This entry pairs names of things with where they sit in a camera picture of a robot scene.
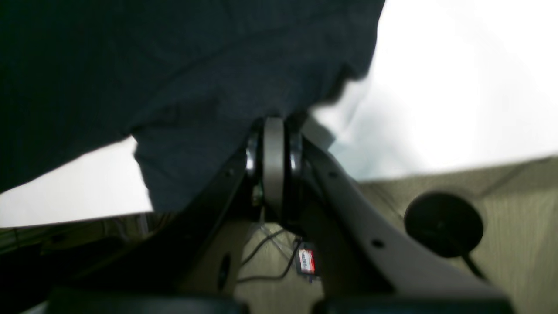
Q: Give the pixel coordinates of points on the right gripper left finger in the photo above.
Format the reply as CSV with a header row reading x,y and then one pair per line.
x,y
191,265

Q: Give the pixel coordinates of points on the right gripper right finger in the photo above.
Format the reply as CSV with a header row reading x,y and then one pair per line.
x,y
367,265

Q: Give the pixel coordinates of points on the dark navy T-shirt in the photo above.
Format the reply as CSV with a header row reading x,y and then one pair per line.
x,y
185,78

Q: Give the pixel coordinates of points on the black round floor disc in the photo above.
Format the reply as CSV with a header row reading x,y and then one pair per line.
x,y
445,223

